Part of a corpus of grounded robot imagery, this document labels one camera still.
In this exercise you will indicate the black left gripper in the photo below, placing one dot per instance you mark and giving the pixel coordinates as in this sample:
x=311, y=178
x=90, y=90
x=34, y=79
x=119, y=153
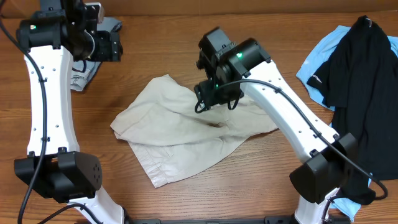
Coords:
x=112, y=47

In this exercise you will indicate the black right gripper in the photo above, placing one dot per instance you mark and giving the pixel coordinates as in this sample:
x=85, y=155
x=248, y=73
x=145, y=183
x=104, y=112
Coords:
x=211, y=98

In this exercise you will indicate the beige khaki shorts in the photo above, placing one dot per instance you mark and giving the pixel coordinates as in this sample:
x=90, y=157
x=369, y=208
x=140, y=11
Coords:
x=172, y=142

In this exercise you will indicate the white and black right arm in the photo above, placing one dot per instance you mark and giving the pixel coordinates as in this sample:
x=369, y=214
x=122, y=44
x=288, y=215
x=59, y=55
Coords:
x=246, y=69

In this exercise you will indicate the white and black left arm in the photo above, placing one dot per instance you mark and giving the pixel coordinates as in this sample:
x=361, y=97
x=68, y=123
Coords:
x=59, y=34

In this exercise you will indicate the folded light blue denim shorts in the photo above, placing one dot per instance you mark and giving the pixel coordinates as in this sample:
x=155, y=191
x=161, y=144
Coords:
x=84, y=71

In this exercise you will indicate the light blue t-shirt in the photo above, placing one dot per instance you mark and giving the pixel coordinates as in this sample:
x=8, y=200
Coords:
x=323, y=56

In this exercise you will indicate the black t-shirt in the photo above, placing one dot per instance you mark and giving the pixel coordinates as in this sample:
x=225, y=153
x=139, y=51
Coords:
x=363, y=93

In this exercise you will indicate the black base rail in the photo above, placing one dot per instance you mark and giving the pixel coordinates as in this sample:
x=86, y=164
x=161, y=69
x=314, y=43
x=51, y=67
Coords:
x=211, y=221

